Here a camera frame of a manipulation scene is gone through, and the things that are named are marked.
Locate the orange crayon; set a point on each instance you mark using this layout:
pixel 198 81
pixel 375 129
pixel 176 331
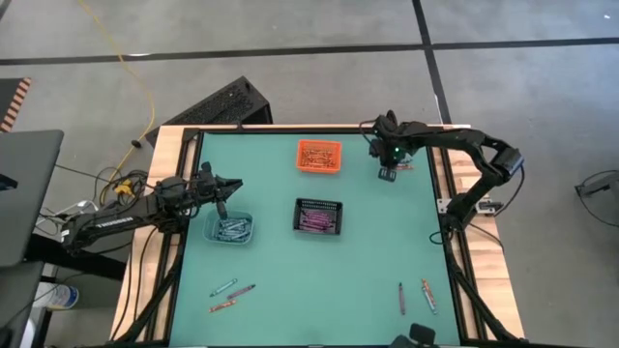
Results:
pixel 319 165
pixel 222 306
pixel 318 155
pixel 406 167
pixel 319 160
pixel 425 289
pixel 319 151

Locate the grey desk top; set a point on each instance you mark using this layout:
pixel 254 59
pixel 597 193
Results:
pixel 29 193

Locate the black rounded object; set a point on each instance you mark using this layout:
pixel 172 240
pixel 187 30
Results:
pixel 422 333

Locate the black table border frame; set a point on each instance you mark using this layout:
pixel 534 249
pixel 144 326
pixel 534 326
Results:
pixel 290 130

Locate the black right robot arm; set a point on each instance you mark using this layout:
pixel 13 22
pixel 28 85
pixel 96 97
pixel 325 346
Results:
pixel 474 145

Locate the grey stand foot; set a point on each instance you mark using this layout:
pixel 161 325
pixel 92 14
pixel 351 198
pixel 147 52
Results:
pixel 599 183

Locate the white plastic bottle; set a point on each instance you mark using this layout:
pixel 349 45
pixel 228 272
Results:
pixel 58 296

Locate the teal plastic bin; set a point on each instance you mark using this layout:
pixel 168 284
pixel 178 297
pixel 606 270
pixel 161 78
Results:
pixel 209 234

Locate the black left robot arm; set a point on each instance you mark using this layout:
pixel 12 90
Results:
pixel 121 220

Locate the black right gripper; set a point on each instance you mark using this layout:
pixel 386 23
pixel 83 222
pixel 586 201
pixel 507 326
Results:
pixel 389 142

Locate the black plastic basket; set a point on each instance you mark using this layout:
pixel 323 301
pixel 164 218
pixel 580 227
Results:
pixel 296 217

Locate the orange plastic basket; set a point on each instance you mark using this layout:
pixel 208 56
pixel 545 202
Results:
pixel 301 145

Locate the teal crayon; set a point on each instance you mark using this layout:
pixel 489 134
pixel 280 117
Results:
pixel 235 230
pixel 232 238
pixel 238 222
pixel 223 287
pixel 429 300
pixel 233 234
pixel 237 226

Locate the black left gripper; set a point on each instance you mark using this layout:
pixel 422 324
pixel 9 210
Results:
pixel 208 191

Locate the striped floor mat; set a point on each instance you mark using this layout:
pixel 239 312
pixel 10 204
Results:
pixel 12 104

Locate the black computer tower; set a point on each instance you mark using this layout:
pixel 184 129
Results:
pixel 217 104

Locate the black desk base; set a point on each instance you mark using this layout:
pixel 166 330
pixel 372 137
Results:
pixel 72 261

